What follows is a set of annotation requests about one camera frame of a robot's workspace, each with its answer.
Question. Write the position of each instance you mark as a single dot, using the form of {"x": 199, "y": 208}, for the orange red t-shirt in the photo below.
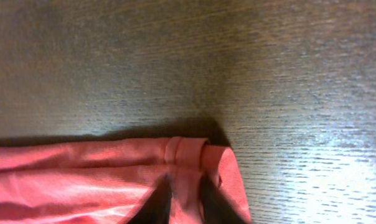
{"x": 109, "y": 181}

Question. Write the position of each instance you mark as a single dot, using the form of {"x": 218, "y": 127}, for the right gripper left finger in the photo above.
{"x": 156, "y": 210}

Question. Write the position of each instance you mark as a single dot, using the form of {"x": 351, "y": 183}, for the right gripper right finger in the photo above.
{"x": 216, "y": 208}

